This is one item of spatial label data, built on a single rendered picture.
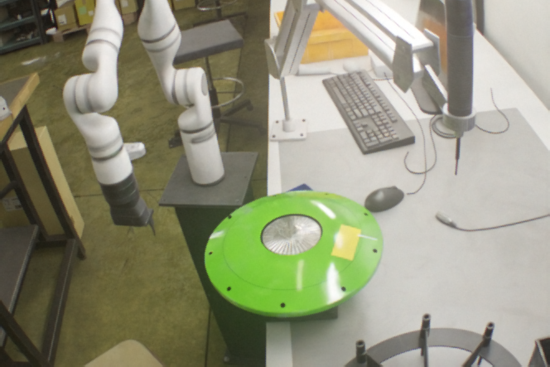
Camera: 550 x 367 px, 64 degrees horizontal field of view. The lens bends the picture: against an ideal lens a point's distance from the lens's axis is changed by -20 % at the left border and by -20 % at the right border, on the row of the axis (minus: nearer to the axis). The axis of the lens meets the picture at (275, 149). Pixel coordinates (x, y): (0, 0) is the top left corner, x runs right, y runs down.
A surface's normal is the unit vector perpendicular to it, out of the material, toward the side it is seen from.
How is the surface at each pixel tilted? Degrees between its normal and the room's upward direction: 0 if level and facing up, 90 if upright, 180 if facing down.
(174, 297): 0
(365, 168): 0
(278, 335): 0
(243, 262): 14
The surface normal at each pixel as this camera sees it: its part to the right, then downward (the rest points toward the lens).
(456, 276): -0.13, -0.83
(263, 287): -0.26, -0.58
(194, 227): -0.15, 0.56
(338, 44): 0.12, 0.59
